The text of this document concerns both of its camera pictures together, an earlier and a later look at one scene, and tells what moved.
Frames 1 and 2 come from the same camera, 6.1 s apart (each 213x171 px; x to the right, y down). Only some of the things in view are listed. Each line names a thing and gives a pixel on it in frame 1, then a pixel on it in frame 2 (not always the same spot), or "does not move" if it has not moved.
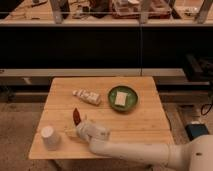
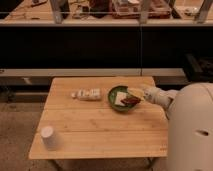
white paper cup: [50, 138] does not move
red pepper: [76, 116] → [131, 100]
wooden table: [129, 107] does not move
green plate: [130, 101] does not move
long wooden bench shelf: [92, 72] does not move
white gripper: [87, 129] → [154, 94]
